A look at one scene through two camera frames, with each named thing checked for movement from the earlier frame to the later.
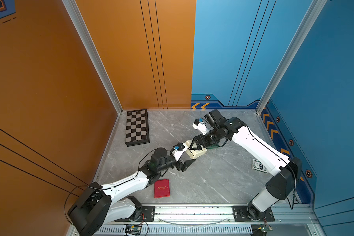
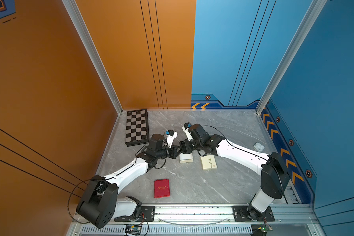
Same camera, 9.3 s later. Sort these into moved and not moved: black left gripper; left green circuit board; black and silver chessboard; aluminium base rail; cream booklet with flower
Moved: cream booklet with flower; black left gripper
Not moved: aluminium base rail; left green circuit board; black and silver chessboard
